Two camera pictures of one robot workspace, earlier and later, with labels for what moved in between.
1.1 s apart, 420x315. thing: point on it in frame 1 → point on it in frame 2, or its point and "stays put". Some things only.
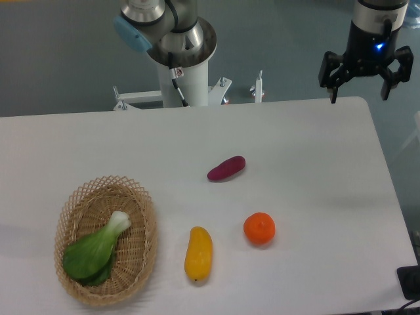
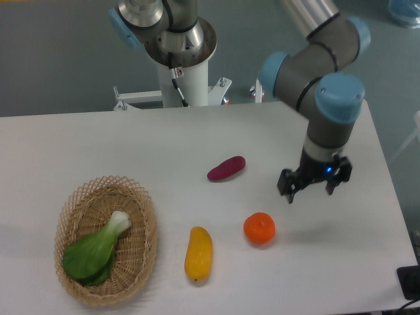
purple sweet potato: x=226 y=168 stays put
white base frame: x=217 y=94 stays put
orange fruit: x=259 y=228 stays put
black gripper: x=367 y=54 → x=310 y=170
